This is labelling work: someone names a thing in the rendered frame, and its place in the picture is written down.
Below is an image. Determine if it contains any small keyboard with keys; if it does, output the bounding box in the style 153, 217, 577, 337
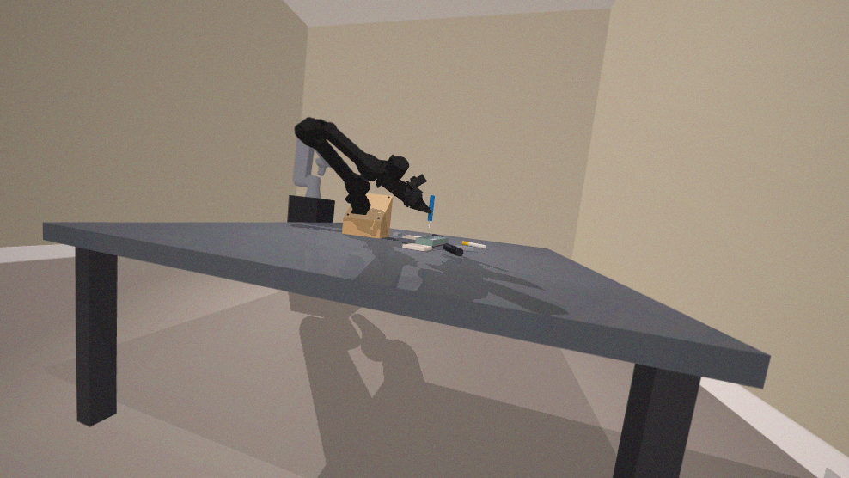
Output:
415, 236, 449, 248

